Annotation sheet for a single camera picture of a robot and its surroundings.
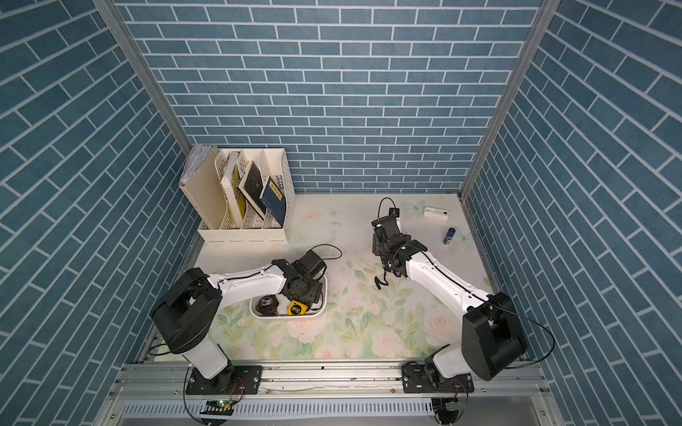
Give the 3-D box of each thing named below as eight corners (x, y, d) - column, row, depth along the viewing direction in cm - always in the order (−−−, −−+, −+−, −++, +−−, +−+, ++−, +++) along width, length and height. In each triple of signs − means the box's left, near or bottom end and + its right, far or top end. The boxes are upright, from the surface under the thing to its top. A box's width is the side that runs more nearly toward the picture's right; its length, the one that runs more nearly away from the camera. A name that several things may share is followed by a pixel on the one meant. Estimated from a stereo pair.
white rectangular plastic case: (422, 216, 115) (424, 213, 114) (423, 210, 118) (424, 206, 116) (447, 220, 114) (449, 217, 112) (447, 214, 117) (448, 210, 115)
